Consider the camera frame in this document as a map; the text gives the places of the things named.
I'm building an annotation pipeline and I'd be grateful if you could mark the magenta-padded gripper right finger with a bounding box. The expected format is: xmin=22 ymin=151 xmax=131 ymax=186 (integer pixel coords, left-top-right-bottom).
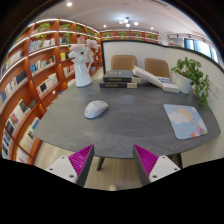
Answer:
xmin=132 ymin=143 xmax=182 ymax=187

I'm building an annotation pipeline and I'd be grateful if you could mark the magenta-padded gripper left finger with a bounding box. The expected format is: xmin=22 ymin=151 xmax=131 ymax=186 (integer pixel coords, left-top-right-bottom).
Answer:
xmin=45 ymin=143 xmax=96 ymax=188

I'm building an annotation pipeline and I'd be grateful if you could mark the white computer mouse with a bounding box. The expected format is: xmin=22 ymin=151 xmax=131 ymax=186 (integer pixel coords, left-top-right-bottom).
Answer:
xmin=83 ymin=100 xmax=110 ymax=120

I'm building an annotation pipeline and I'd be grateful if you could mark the sun and cloud mouse pad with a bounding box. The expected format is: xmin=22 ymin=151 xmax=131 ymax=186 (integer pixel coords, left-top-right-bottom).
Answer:
xmin=162 ymin=103 xmax=209 ymax=141

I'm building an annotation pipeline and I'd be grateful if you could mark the dark table leg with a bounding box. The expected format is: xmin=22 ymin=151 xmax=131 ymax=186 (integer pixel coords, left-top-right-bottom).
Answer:
xmin=166 ymin=153 xmax=184 ymax=170
xmin=96 ymin=156 xmax=106 ymax=172

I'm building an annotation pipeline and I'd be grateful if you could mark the orange shelf unit with books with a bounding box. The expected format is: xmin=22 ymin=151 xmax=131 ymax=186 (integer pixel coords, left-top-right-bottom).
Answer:
xmin=0 ymin=18 xmax=160 ymax=166

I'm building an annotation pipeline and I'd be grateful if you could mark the blue and white book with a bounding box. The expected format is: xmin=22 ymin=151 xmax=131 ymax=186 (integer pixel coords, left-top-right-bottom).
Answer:
xmin=158 ymin=76 xmax=181 ymax=94

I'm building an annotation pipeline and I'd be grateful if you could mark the green plant in white pot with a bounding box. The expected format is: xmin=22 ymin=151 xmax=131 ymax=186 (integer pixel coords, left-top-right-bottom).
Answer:
xmin=170 ymin=56 xmax=212 ymax=107

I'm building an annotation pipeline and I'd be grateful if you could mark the thick white book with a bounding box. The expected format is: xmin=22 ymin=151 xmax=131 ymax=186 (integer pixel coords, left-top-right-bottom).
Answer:
xmin=132 ymin=65 xmax=164 ymax=89

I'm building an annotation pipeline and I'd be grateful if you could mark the white pitcher vase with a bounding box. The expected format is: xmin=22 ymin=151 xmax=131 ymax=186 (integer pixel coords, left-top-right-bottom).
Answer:
xmin=72 ymin=57 xmax=93 ymax=88

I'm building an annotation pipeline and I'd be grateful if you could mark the thick dark hardcover book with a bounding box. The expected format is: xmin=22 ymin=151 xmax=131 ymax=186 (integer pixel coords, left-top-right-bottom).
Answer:
xmin=98 ymin=80 xmax=138 ymax=90
xmin=102 ymin=69 xmax=142 ymax=84

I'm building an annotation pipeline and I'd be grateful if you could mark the tan upholstered chair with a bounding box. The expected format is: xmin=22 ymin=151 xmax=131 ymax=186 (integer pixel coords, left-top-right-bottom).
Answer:
xmin=144 ymin=57 xmax=171 ymax=79
xmin=110 ymin=54 xmax=138 ymax=72

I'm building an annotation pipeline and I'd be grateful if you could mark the pink white flower bouquet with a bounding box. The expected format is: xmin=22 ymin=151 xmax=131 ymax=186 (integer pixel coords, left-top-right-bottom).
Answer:
xmin=68 ymin=35 xmax=101 ymax=64

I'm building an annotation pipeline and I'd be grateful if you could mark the ceiling light cluster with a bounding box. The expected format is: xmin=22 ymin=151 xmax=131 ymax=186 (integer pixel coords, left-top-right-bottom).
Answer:
xmin=118 ymin=16 xmax=140 ymax=28

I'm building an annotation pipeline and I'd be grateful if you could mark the window with dark frame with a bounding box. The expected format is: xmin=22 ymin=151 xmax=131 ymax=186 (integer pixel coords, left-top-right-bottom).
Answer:
xmin=167 ymin=33 xmax=221 ymax=64

